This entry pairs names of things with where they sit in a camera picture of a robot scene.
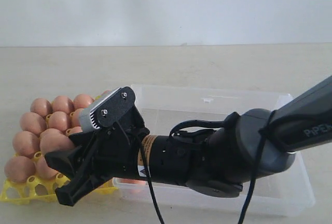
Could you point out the clear plastic bin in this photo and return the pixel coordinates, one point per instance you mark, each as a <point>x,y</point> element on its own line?
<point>162,107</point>

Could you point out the yellow plastic egg tray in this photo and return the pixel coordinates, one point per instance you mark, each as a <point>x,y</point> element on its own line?
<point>35,188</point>

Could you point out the brown egg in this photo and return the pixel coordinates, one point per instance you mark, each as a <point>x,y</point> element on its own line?
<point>75,117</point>
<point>138,184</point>
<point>73,130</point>
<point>41,106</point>
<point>33,123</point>
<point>60,120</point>
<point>44,171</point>
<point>18,169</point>
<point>82,101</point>
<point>105,92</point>
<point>54,140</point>
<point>63,103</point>
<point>26,144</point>

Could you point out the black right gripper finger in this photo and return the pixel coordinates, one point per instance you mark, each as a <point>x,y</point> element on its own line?
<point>77,163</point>
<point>84,178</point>

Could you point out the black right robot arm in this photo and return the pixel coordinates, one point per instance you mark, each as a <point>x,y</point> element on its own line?
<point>211,157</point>

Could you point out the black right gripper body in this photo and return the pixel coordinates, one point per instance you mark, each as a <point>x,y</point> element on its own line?
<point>117,151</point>

